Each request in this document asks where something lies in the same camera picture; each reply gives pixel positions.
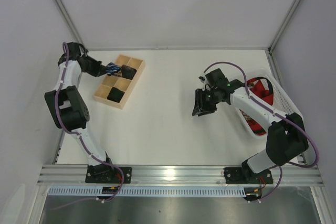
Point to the right aluminium frame post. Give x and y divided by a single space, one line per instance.
286 21

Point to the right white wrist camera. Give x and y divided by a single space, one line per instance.
202 77

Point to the wooden compartment organizer box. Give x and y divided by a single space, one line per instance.
121 83

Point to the red tie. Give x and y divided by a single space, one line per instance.
262 88

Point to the rolled black tie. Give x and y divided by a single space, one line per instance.
115 95
128 72

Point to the rolled black tie lower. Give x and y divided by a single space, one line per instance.
115 95

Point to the left aluminium frame post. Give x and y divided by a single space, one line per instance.
66 17

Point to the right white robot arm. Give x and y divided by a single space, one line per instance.
285 132

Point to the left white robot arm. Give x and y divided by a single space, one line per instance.
67 107

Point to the rolled black tie upper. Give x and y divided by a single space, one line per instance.
128 72

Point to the aluminium mounting rail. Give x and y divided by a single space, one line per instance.
180 175

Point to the gold patterned tie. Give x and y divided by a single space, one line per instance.
246 116

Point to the navy blue striped tie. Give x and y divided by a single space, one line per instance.
112 69

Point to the white slotted cable duct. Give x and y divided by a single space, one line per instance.
147 191

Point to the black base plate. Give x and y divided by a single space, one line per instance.
240 175
102 174

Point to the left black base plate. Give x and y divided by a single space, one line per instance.
102 174

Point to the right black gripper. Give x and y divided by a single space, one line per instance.
203 102

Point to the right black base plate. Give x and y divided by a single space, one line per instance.
240 175

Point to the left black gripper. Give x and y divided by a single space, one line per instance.
104 69

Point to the aluminium frame post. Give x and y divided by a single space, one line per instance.
286 21
66 17

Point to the white plastic basket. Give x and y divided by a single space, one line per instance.
282 101

